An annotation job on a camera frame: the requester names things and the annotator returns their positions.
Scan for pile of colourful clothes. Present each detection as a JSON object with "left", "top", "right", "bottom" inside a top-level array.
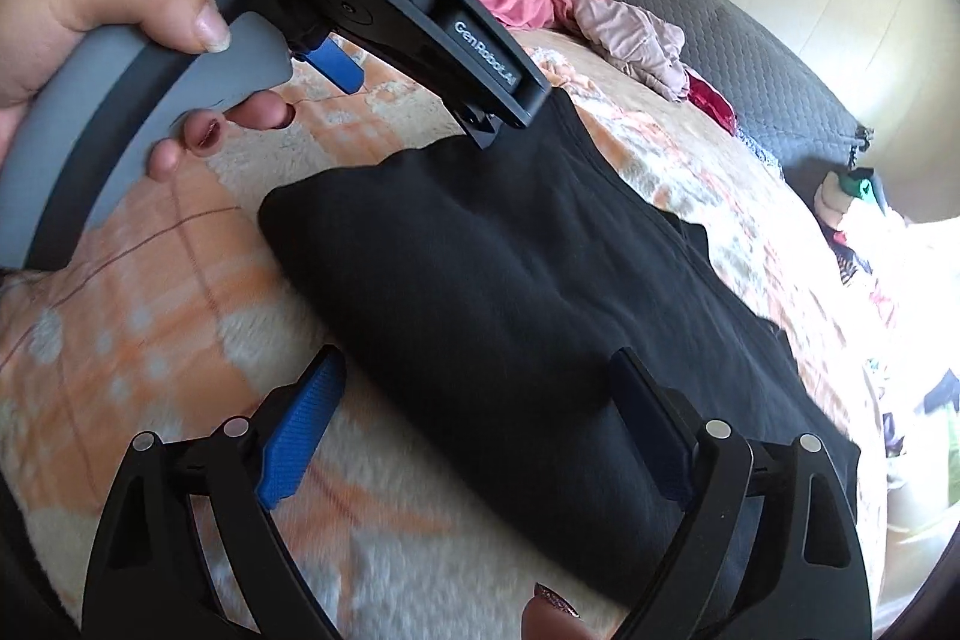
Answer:
[{"left": 816, "top": 212, "right": 960, "bottom": 487}]

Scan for black shirt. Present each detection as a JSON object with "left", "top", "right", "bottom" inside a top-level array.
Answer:
[{"left": 259, "top": 85, "right": 863, "bottom": 640}]

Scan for black hanging strap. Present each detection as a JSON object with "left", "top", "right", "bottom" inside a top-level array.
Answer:
[{"left": 846, "top": 124, "right": 877, "bottom": 170}]

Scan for person's left hand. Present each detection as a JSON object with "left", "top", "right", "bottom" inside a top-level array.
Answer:
[{"left": 0, "top": 0, "right": 292, "bottom": 185}]

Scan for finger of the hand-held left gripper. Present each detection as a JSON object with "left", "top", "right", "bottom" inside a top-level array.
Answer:
[{"left": 390, "top": 0, "right": 557, "bottom": 152}]

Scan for orange and white fleece blanket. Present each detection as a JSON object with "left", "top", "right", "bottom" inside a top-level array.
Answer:
[{"left": 0, "top": 26, "right": 905, "bottom": 640}]

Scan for red cloth item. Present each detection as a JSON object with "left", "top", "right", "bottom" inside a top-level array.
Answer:
[{"left": 686, "top": 72, "right": 741, "bottom": 136}]

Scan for green and white soft toy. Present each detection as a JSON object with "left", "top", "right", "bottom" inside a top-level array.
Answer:
[{"left": 816, "top": 167, "right": 895, "bottom": 240}]

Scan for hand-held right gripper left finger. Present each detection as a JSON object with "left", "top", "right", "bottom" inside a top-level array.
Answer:
[{"left": 79, "top": 344, "right": 350, "bottom": 640}]

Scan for grey quilted headboard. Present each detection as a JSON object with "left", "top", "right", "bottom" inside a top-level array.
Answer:
[{"left": 538, "top": 0, "right": 877, "bottom": 185}]

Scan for blue patterned cloth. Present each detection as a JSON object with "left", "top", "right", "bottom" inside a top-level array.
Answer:
[{"left": 736, "top": 128, "right": 785, "bottom": 180}]

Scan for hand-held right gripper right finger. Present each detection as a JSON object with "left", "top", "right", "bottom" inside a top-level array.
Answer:
[{"left": 607, "top": 346, "right": 875, "bottom": 640}]

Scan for person's right hand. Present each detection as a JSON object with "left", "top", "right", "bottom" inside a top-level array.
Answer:
[{"left": 521, "top": 582, "right": 587, "bottom": 640}]

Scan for pale pink crumpled garment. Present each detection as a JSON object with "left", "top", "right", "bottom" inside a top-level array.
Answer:
[{"left": 574, "top": 0, "right": 692, "bottom": 103}]

